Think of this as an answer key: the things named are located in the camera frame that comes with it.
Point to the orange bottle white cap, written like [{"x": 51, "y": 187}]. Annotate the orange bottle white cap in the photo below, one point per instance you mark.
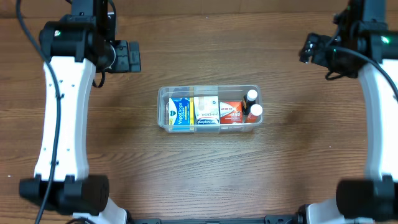
[{"x": 255, "y": 112}]

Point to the red cardboard box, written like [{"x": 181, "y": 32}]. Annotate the red cardboard box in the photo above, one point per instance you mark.
[{"x": 231, "y": 112}]

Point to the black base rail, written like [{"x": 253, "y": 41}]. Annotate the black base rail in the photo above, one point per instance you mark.
[{"x": 268, "y": 219}]

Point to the clear plastic container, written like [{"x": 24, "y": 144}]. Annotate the clear plastic container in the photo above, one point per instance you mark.
[{"x": 224, "y": 93}]

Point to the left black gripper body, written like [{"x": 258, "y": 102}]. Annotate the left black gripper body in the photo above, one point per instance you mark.
[{"x": 114, "y": 61}]

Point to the dark bottle white cap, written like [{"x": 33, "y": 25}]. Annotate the dark bottle white cap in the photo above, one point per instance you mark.
[{"x": 249, "y": 99}]

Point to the white and navy box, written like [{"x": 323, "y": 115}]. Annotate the white and navy box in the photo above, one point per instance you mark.
[{"x": 207, "y": 109}]

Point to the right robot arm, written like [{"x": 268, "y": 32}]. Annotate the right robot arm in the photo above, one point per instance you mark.
[{"x": 362, "y": 47}]

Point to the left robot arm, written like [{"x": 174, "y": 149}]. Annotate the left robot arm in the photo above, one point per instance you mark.
[{"x": 74, "y": 49}]

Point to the blue yellow VapoDrops box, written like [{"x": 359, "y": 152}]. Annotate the blue yellow VapoDrops box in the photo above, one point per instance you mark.
[{"x": 181, "y": 111}]

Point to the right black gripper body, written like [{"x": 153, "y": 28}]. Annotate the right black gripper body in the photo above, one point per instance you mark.
[{"x": 338, "y": 60}]

